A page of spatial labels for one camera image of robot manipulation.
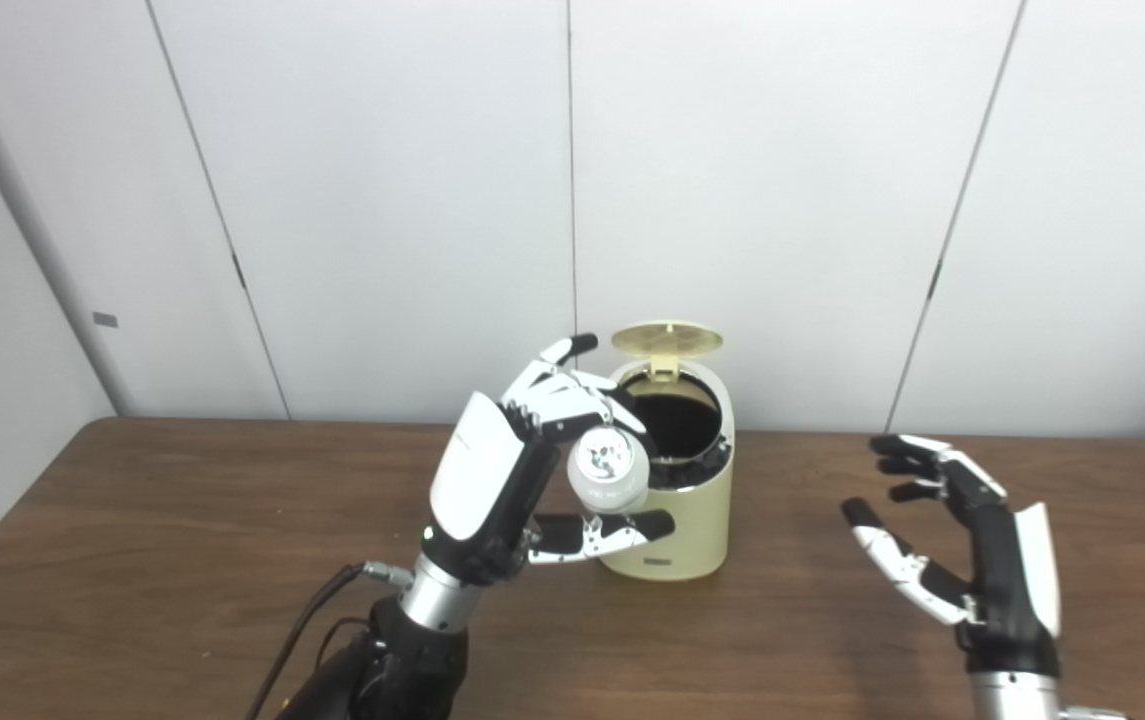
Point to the cream round bin lid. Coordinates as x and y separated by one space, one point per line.
667 338

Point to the cream-colored bin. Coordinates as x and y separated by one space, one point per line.
697 520

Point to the small white plastic bottle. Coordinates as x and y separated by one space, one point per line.
610 470

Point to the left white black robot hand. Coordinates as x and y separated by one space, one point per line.
477 470

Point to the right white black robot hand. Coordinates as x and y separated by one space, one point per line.
1007 580

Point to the black wall panel clip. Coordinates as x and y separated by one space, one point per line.
239 271
935 280

